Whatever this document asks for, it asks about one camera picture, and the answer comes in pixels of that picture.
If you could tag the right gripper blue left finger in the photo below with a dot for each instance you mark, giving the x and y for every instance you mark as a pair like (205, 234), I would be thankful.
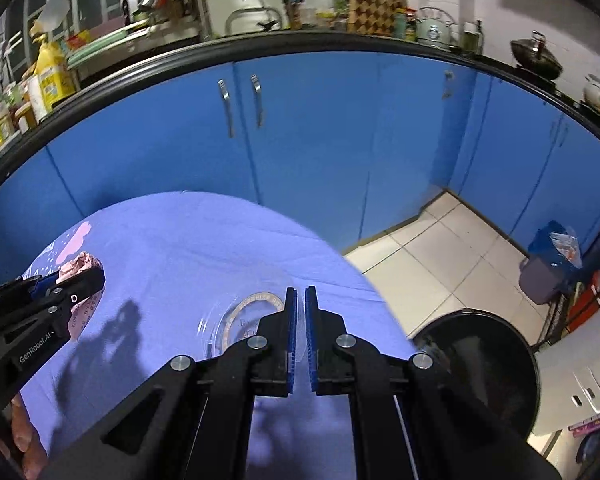
(291, 307)

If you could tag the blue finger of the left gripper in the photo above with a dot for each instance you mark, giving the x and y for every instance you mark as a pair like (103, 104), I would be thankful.
(74, 287)
(44, 284)

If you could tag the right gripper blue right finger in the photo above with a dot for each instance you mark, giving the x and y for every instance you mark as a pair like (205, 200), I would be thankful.
(312, 319)

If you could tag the pink wrapper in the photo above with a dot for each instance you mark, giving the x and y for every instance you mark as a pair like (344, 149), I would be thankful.
(79, 318)

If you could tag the clear plastic container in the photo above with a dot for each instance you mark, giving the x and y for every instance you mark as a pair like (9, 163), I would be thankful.
(234, 313)

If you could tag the blue kitchen cabinets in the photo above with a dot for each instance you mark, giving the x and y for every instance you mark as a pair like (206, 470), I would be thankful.
(349, 144)

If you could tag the black round trash bin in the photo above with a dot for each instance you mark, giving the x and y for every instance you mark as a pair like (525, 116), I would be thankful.
(491, 358)

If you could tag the person's left hand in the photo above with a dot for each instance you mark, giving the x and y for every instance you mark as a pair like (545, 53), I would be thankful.
(25, 437)

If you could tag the yellow detergent bottle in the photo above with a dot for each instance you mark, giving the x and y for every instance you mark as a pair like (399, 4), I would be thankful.
(56, 80)

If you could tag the grey bin with blue bag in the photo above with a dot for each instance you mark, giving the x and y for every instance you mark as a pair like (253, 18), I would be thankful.
(554, 263)

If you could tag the white air purifier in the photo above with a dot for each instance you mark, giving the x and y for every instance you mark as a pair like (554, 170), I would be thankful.
(570, 379)

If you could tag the black metal storage rack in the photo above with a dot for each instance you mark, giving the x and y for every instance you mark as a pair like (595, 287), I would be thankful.
(570, 309)

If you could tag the chrome sink faucet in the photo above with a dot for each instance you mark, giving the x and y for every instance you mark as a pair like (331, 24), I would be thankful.
(255, 17)

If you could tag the mint green kettle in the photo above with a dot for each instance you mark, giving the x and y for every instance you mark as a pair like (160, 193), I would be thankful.
(434, 27)

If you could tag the black wok with lid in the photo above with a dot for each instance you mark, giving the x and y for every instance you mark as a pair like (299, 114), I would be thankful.
(533, 54)

